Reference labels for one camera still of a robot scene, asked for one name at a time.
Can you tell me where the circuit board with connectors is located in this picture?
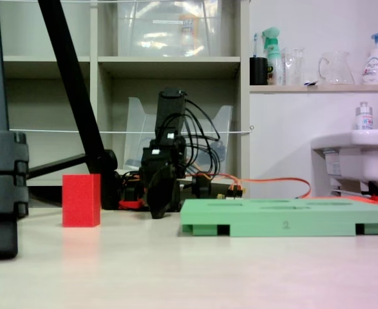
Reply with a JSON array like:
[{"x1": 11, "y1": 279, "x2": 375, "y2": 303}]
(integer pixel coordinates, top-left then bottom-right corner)
[{"x1": 217, "y1": 183, "x2": 247, "y2": 200}]

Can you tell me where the red black table clamp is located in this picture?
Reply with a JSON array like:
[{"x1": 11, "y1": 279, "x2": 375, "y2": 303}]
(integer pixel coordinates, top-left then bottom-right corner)
[{"x1": 118, "y1": 198, "x2": 145, "y2": 211}]

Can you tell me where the white sink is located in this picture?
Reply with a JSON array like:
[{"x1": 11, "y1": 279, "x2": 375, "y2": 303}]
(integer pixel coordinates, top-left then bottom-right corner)
[{"x1": 310, "y1": 129, "x2": 378, "y2": 191}]

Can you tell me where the green spray bottle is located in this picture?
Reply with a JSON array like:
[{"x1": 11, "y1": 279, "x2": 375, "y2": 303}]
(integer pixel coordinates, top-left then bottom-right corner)
[{"x1": 261, "y1": 27, "x2": 283, "y2": 86}]

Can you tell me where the black tripod leg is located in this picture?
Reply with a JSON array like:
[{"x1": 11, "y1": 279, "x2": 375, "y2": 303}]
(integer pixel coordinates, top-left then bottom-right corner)
[{"x1": 37, "y1": 0, "x2": 118, "y2": 210}]

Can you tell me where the clear sanitizer bottle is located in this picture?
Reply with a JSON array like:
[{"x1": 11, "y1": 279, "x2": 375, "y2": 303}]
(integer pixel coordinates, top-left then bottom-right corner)
[{"x1": 355, "y1": 101, "x2": 375, "y2": 131}]

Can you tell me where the orange cable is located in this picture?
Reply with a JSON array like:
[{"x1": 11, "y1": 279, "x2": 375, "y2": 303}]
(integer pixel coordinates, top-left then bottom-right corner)
[{"x1": 188, "y1": 173, "x2": 312, "y2": 199}]

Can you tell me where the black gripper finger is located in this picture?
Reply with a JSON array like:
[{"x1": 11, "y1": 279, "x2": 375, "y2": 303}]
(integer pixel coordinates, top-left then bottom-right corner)
[
  {"x1": 172, "y1": 167, "x2": 182, "y2": 212},
  {"x1": 148, "y1": 163, "x2": 176, "y2": 220}
]

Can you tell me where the white string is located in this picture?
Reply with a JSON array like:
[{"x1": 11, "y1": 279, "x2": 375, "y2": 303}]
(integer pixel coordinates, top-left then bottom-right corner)
[{"x1": 10, "y1": 125, "x2": 254, "y2": 135}]

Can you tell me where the green shape sorter board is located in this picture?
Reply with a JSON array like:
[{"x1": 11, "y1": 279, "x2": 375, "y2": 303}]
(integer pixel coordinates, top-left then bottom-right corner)
[{"x1": 179, "y1": 198, "x2": 378, "y2": 238}]

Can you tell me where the glass pitcher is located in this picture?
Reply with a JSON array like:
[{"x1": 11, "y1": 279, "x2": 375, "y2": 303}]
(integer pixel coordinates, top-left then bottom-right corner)
[{"x1": 318, "y1": 51, "x2": 356, "y2": 86}]

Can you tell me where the clear plastic storage box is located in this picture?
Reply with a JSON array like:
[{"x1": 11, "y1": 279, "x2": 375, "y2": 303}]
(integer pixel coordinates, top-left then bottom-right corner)
[{"x1": 116, "y1": 0, "x2": 223, "y2": 57}]

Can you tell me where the white pump soap bottle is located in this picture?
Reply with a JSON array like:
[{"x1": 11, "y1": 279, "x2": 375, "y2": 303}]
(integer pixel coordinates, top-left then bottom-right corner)
[{"x1": 361, "y1": 32, "x2": 378, "y2": 85}]

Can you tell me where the orange label bottle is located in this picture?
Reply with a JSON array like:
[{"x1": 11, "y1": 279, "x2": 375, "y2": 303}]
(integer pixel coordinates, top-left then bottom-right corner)
[{"x1": 178, "y1": 14, "x2": 202, "y2": 50}]

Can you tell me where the black cup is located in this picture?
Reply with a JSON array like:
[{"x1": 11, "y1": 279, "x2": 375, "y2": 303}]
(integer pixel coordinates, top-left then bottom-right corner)
[{"x1": 249, "y1": 57, "x2": 269, "y2": 86}]

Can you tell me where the glass beaker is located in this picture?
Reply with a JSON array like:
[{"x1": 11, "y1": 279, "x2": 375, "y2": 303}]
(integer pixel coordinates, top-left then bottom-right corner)
[{"x1": 281, "y1": 46, "x2": 306, "y2": 86}]

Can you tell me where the red square block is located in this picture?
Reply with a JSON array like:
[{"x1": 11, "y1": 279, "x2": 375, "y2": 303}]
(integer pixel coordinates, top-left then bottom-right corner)
[{"x1": 62, "y1": 174, "x2": 102, "y2": 228}]

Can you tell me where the beige shelf unit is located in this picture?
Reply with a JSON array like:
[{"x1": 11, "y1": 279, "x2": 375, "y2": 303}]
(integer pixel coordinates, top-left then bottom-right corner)
[{"x1": 0, "y1": 0, "x2": 250, "y2": 189}]

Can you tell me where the black tripod brace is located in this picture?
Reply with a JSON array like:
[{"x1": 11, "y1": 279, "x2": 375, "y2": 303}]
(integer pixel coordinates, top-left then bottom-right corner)
[{"x1": 26, "y1": 153, "x2": 88, "y2": 180}]

